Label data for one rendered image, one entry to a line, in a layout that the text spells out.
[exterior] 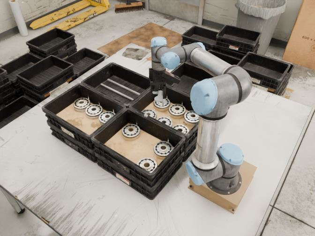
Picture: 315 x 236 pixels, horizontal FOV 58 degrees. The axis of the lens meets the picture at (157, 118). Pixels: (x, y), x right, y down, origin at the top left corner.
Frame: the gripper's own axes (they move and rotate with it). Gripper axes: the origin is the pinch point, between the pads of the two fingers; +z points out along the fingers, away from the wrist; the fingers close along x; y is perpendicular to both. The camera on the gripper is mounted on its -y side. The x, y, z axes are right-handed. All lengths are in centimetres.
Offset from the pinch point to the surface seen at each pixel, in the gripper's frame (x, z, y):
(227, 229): 59, 37, -20
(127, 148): 14.4, 18.7, 22.5
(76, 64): -150, 45, 64
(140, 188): 33.6, 30.3, 18.1
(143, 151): 18.1, 19.1, 14.0
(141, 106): -13.8, 11.7, 10.9
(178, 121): -0.9, 17.0, -9.1
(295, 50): -177, 65, -199
